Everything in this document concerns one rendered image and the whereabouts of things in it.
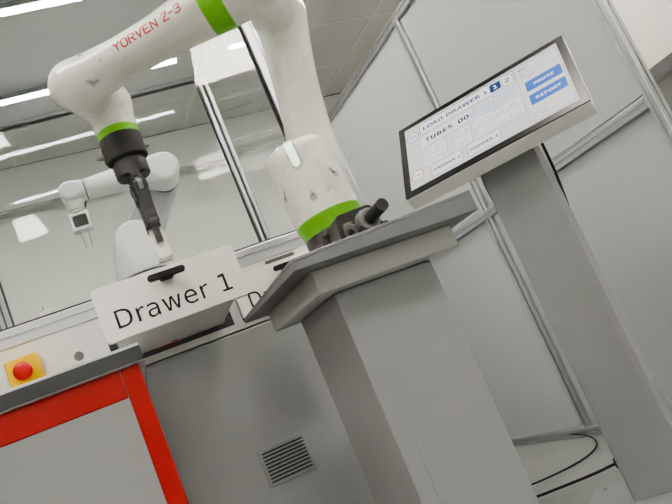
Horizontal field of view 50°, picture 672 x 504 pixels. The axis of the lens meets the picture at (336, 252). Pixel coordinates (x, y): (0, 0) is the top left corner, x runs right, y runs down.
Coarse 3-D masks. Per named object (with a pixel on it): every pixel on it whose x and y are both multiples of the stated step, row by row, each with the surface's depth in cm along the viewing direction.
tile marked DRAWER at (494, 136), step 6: (492, 132) 185; (498, 132) 183; (480, 138) 186; (486, 138) 185; (492, 138) 183; (498, 138) 182; (474, 144) 187; (480, 144) 185; (486, 144) 183; (468, 150) 187; (474, 150) 185; (480, 150) 184
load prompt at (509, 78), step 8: (512, 72) 195; (496, 80) 197; (504, 80) 195; (512, 80) 193; (488, 88) 197; (496, 88) 195; (472, 96) 200; (480, 96) 197; (488, 96) 195; (456, 104) 202; (464, 104) 200; (472, 104) 198; (448, 112) 202; (456, 112) 200; (432, 120) 205; (440, 120) 203; (424, 128) 205; (432, 128) 203
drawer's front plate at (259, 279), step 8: (296, 256) 183; (272, 264) 181; (248, 272) 179; (256, 272) 180; (264, 272) 180; (272, 272) 181; (248, 280) 179; (256, 280) 179; (264, 280) 180; (272, 280) 180; (256, 288) 179; (264, 288) 179; (256, 296) 178; (240, 304) 176; (248, 304) 177; (240, 312) 178; (248, 312) 176
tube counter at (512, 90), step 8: (512, 88) 190; (496, 96) 193; (504, 96) 191; (480, 104) 195; (488, 104) 193; (496, 104) 191; (472, 112) 195; (480, 112) 193; (456, 120) 198; (464, 120) 195
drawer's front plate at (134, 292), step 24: (192, 264) 144; (216, 264) 145; (120, 288) 139; (144, 288) 140; (168, 288) 142; (192, 288) 143; (216, 288) 144; (240, 288) 145; (96, 312) 137; (120, 312) 138; (144, 312) 139; (168, 312) 140; (192, 312) 141; (120, 336) 137
